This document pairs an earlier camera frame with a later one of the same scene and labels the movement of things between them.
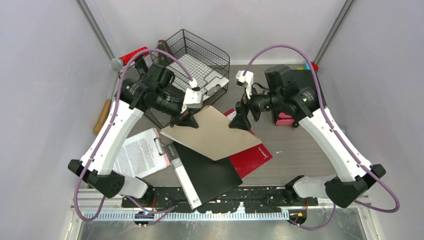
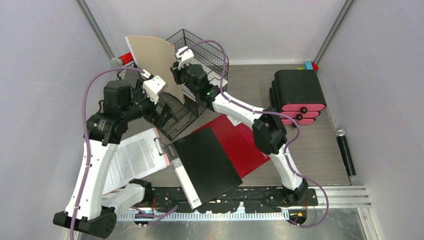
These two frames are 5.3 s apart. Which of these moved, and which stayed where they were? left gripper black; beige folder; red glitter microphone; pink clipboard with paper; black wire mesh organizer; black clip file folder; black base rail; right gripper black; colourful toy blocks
Moved: beige folder; right gripper black; left gripper black
Stayed: black base rail; black clip file folder; pink clipboard with paper; red glitter microphone; colourful toy blocks; black wire mesh organizer
